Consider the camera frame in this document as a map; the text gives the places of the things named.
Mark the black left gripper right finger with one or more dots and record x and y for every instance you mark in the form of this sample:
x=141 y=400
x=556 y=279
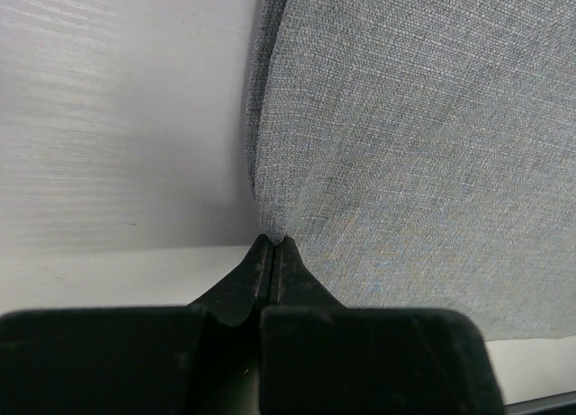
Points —
x=320 y=357

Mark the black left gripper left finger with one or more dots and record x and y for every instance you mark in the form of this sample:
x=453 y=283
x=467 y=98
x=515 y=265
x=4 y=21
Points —
x=189 y=359

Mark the grey cloth napkin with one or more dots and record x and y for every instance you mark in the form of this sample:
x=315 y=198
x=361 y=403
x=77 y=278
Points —
x=421 y=153

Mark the aluminium rail frame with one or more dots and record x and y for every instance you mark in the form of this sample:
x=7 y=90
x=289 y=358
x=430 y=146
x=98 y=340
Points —
x=559 y=404

